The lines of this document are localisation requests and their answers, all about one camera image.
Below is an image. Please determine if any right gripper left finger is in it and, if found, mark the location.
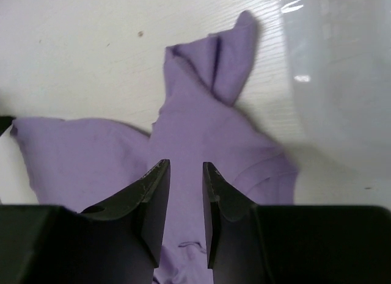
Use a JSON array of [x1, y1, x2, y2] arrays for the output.
[[1, 159, 170, 283]]

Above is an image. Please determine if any white plastic basket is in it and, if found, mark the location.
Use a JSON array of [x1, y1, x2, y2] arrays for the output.
[[279, 0, 390, 178]]

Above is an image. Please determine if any purple t-shirt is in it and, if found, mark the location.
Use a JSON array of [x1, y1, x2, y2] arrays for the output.
[[10, 11, 298, 283]]

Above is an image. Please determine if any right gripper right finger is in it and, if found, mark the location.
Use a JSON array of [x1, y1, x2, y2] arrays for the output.
[[203, 162, 390, 283]]

